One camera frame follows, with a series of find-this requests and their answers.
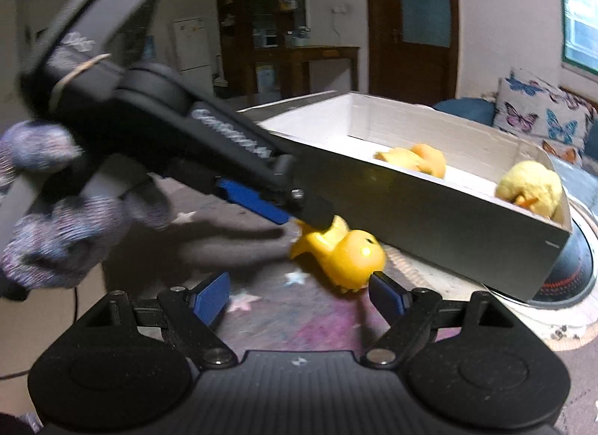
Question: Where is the grey knit gloved hand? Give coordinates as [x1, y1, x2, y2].
[1, 121, 171, 290]

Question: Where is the white refrigerator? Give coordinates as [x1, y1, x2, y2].
[172, 18, 214, 95]

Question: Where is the grey white cardboard box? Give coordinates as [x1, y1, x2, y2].
[245, 93, 572, 301]

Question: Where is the dark wooden side table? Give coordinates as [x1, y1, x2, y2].
[244, 45, 360, 99]

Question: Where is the round black induction plate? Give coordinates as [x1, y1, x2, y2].
[529, 219, 595, 309]

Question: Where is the dark wooden shelf cabinet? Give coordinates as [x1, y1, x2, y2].
[217, 0, 307, 98]

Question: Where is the yellow plush chick toy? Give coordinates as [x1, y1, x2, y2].
[494, 160, 564, 218]

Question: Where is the blue sofa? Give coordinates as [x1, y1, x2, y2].
[433, 98, 598, 159]

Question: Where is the dark wooden door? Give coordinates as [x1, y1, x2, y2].
[368, 0, 459, 105]

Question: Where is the butterfly print pillow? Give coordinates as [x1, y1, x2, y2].
[493, 69, 597, 166]

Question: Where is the green framed window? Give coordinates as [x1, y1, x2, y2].
[561, 0, 597, 76]

